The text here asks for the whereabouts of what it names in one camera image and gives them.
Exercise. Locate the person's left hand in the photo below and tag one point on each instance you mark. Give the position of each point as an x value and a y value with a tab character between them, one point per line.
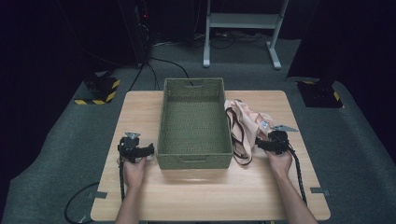
134	172

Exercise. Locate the black computer tower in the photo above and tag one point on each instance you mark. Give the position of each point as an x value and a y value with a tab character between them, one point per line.
135	31

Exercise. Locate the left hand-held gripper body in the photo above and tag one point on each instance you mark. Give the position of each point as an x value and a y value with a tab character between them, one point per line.
127	147

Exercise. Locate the green woven basket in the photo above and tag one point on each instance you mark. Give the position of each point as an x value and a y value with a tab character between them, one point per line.
193	124

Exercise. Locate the black yellow striped stand base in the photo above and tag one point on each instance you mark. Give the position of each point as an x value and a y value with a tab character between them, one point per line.
320	95
101	90

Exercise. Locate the grey table edge bracket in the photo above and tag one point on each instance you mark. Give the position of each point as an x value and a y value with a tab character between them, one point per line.
98	195
320	191

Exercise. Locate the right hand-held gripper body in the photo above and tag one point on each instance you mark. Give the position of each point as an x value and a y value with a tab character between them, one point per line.
278	140

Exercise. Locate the person's right hand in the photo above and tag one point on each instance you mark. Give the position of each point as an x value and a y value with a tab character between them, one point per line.
280	165

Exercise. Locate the white metal stand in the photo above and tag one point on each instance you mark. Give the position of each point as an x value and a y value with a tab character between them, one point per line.
243	20

